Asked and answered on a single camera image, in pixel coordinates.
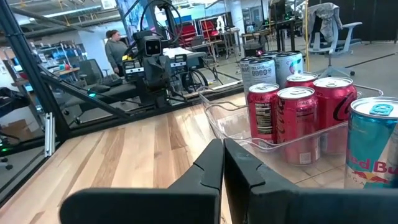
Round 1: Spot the grey jacket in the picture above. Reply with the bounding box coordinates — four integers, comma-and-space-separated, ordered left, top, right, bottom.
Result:
303, 2, 343, 43

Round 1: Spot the black electronic box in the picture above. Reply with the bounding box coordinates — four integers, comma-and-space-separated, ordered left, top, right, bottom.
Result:
242, 43, 265, 58

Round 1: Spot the blue silver Red Bull can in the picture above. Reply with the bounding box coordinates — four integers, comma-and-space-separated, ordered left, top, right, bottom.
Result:
344, 96, 398, 190

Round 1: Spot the white Celsius can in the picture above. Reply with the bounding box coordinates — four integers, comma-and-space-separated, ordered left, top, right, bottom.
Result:
275, 51, 305, 88
239, 57, 252, 94
259, 50, 282, 60
248, 57, 277, 86

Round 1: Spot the black aluminium frame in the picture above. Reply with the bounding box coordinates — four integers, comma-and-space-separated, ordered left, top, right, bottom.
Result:
0, 0, 246, 208

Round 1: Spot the person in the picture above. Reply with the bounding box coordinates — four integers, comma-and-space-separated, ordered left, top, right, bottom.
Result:
104, 29, 128, 77

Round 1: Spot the silver frame bracket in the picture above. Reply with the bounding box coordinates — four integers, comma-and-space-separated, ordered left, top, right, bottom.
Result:
44, 111, 57, 158

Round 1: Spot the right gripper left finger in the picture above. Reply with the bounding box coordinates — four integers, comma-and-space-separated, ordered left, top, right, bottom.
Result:
58, 138, 224, 224

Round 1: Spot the clear plastic bin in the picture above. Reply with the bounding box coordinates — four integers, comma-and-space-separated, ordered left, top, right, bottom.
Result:
197, 84, 385, 169

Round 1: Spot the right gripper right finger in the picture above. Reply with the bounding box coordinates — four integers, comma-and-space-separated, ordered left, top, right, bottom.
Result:
223, 138, 398, 224

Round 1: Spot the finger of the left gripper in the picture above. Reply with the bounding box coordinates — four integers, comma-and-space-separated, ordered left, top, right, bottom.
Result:
157, 57, 170, 91
144, 57, 159, 91

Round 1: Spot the black desk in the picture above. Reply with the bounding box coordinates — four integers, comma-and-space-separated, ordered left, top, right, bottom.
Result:
270, 17, 304, 52

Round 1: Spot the red tool cabinet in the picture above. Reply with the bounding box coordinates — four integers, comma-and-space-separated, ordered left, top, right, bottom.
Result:
177, 23, 200, 47
201, 20, 223, 41

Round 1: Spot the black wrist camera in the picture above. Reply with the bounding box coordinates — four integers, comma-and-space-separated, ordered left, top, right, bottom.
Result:
133, 30, 162, 58

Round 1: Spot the metal shelf with blue bins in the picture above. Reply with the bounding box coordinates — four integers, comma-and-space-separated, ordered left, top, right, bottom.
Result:
30, 42, 88, 72

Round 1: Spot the white office chair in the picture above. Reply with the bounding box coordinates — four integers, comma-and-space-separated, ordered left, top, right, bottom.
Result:
306, 2, 363, 78

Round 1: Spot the red cola can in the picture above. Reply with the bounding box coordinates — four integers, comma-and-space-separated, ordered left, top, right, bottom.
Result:
247, 82, 280, 147
275, 86, 321, 166
285, 73, 318, 90
312, 77, 358, 155

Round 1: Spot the yellow cable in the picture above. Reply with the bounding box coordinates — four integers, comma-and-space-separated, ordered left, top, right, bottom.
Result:
303, 0, 311, 72

